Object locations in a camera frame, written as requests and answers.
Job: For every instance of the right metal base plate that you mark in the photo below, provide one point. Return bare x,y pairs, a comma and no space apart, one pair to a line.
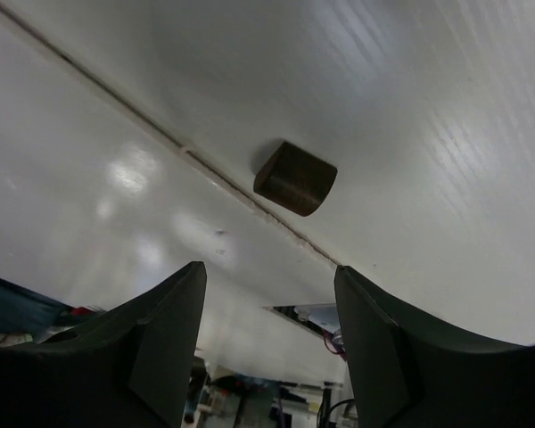
317,319

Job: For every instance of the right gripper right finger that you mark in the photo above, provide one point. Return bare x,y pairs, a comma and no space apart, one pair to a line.
409,368

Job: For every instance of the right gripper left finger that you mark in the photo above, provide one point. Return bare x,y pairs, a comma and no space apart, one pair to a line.
128,367

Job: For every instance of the small dark wood cube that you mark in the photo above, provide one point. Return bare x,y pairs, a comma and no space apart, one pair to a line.
295,179

